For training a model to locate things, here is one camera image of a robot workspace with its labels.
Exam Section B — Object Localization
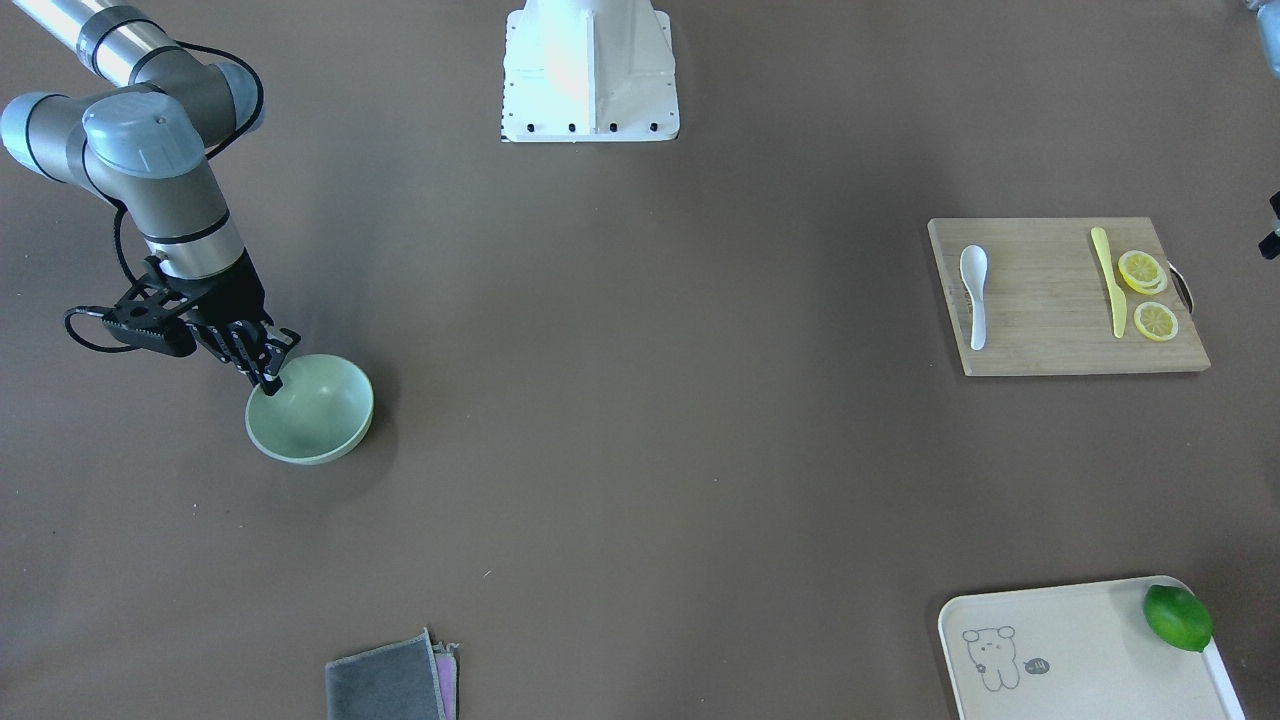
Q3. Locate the light green bowl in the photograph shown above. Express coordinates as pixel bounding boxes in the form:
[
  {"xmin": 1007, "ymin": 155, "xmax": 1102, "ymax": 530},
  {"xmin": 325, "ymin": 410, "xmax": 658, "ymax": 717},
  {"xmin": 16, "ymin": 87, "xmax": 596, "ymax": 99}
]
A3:
[{"xmin": 244, "ymin": 354, "xmax": 375, "ymax": 466}]

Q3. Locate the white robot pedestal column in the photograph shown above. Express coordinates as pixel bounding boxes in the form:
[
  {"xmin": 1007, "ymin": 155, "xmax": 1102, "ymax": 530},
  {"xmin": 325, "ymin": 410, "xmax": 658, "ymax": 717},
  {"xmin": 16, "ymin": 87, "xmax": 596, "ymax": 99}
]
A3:
[{"xmin": 500, "ymin": 1, "xmax": 681, "ymax": 143}]

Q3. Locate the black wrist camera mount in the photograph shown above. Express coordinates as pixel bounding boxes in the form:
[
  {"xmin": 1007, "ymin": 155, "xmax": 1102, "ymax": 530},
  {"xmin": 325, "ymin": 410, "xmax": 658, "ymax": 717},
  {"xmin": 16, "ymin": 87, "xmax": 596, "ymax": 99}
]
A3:
[{"xmin": 61, "ymin": 281, "xmax": 196, "ymax": 357}]

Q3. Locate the bamboo cutting board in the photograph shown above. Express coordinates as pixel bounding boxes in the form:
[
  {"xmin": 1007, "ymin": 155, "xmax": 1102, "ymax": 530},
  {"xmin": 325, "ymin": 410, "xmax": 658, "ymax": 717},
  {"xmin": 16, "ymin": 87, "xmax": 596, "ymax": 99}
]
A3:
[{"xmin": 928, "ymin": 217, "xmax": 1210, "ymax": 377}]

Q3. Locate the lemon slice stack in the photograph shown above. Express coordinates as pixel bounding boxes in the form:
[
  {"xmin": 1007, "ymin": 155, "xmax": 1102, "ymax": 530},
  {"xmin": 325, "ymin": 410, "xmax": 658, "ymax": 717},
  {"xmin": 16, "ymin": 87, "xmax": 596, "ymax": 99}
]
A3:
[{"xmin": 1117, "ymin": 250, "xmax": 1169, "ymax": 296}]

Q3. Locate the cream tray with bear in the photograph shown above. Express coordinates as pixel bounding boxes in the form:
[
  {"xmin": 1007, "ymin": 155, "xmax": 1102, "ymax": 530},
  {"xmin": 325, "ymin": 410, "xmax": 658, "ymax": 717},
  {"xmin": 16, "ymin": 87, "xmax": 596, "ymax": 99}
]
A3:
[{"xmin": 937, "ymin": 575, "xmax": 1244, "ymax": 719}]

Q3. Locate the grey folded cloth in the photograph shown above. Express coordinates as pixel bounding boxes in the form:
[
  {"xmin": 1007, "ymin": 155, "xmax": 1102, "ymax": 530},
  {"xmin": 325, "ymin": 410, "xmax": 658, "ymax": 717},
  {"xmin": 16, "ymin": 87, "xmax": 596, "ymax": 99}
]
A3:
[{"xmin": 324, "ymin": 628, "xmax": 460, "ymax": 719}]

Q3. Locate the single lemon slice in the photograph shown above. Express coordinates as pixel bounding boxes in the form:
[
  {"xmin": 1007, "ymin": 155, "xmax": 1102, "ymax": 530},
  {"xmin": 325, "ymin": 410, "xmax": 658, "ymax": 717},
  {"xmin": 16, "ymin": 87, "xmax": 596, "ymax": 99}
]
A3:
[{"xmin": 1133, "ymin": 301, "xmax": 1180, "ymax": 342}]

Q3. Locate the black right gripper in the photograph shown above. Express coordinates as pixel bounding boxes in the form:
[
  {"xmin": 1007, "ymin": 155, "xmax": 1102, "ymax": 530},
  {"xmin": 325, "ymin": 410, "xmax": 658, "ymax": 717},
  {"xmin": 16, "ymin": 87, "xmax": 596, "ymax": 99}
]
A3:
[{"xmin": 150, "ymin": 250, "xmax": 301, "ymax": 397}]

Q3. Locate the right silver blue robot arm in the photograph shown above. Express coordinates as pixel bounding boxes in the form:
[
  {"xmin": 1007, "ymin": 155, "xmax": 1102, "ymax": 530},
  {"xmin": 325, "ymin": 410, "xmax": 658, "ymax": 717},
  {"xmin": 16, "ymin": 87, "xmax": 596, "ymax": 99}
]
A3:
[{"xmin": 3, "ymin": 1, "xmax": 300, "ymax": 395}]

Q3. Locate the yellow plastic knife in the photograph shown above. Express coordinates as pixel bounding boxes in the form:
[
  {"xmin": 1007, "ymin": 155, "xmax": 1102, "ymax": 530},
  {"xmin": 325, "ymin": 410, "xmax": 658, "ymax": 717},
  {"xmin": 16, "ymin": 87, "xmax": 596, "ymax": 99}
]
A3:
[{"xmin": 1091, "ymin": 225, "xmax": 1128, "ymax": 340}]

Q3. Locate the white ceramic spoon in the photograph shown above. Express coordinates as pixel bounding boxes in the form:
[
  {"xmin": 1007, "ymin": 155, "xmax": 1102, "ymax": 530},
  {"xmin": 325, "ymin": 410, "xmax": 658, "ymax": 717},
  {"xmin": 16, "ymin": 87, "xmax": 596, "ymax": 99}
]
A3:
[{"xmin": 959, "ymin": 243, "xmax": 989, "ymax": 351}]

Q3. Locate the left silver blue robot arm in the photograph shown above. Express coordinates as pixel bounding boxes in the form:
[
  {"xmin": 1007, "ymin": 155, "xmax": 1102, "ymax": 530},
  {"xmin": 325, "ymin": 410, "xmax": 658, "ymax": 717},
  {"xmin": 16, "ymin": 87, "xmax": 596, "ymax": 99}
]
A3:
[{"xmin": 1242, "ymin": 1, "xmax": 1279, "ymax": 260}]

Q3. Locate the green lime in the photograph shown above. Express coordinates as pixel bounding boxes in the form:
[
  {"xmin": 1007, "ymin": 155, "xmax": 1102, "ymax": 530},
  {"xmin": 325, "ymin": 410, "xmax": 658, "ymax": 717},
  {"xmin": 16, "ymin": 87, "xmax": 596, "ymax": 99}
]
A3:
[{"xmin": 1142, "ymin": 584, "xmax": 1215, "ymax": 653}]

